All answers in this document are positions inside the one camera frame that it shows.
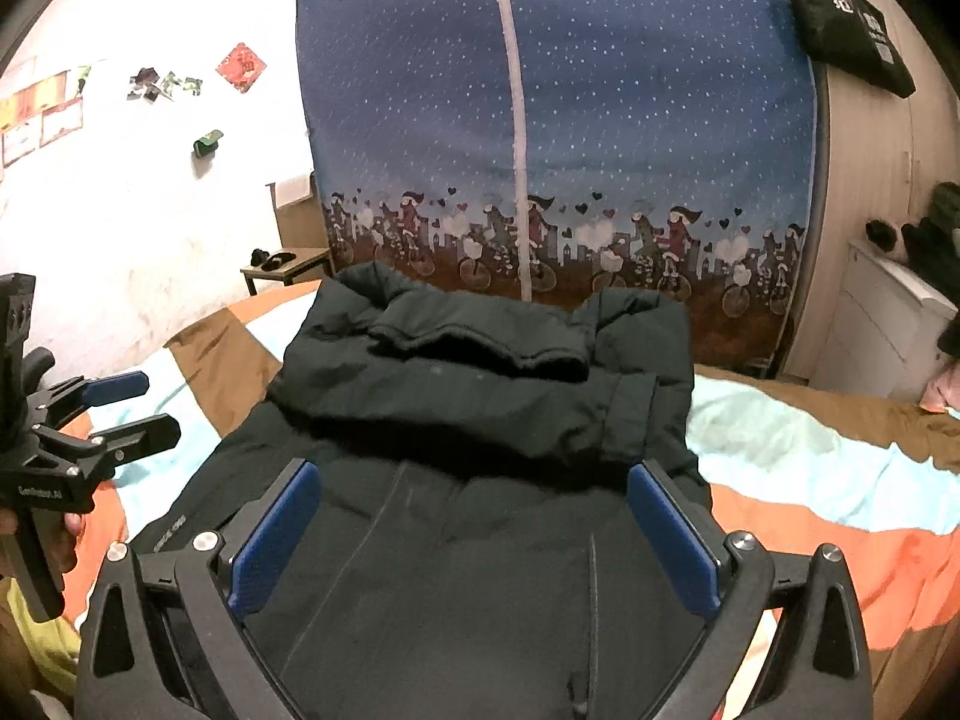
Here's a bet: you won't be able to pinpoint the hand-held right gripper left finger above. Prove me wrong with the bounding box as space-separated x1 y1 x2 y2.
75 457 323 720

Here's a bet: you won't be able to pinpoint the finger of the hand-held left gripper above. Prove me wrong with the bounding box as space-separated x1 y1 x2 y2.
34 414 183 482
30 371 151 425

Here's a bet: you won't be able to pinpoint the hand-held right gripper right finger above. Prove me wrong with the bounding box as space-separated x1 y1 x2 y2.
626 460 875 720

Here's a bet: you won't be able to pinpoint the black padded jacket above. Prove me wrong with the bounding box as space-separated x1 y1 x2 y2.
124 261 713 720

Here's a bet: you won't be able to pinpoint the pile of clothes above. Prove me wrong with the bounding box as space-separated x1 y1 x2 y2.
865 180 960 413

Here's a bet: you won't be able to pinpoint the person's left hand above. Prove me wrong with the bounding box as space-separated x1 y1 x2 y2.
0 506 80 578

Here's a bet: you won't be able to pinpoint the colourful patchwork blanket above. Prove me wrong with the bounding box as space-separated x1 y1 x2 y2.
0 277 960 720

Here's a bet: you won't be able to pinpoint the small wooden table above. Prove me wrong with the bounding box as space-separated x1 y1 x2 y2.
240 246 336 297

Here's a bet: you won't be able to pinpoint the white drawer cabinet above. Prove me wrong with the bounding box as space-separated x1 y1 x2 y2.
814 238 953 402

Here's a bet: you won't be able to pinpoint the blue printed fabric wardrobe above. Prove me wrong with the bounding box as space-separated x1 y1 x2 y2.
295 0 818 380

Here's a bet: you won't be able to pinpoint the wooden wardrobe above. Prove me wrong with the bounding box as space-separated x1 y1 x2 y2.
780 0 960 395

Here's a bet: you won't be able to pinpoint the black tote bag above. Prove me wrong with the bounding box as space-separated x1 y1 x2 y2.
784 0 917 98

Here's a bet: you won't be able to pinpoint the paper wall posters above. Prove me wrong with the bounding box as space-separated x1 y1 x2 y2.
0 60 83 170

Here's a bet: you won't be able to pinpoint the wall photo cluster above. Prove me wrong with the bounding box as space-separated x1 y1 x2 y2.
127 66 204 103

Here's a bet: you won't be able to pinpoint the red diamond wall decoration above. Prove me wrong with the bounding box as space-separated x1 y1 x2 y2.
215 43 272 95

